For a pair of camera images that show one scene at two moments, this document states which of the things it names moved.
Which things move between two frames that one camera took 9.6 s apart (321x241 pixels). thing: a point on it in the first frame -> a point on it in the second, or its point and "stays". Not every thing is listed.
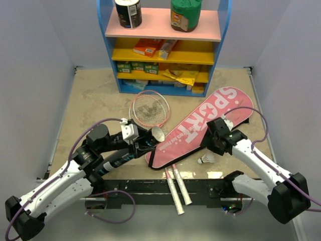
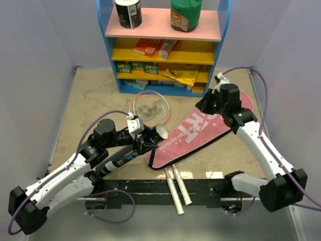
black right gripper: [206, 141] -> [203, 105]
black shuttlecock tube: [155, 134] stays
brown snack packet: [166, 47] stays
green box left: [125, 67] stays
